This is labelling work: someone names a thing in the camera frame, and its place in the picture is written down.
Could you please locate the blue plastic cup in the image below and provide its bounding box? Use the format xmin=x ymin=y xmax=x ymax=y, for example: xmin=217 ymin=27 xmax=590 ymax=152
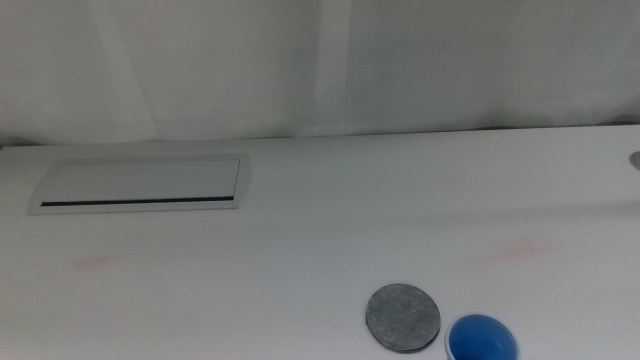
xmin=444 ymin=313 xmax=520 ymax=360

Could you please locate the round grey cup mat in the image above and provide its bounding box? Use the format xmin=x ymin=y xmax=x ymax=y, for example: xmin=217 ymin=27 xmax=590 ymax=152
xmin=365 ymin=283 xmax=442 ymax=354

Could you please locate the white backdrop curtain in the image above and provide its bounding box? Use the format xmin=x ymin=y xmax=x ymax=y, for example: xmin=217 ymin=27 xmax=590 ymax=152
xmin=0 ymin=0 xmax=640 ymax=147

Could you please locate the silver table cable hatch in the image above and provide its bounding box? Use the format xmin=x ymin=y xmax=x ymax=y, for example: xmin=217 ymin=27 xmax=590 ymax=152
xmin=27 ymin=153 xmax=254 ymax=216

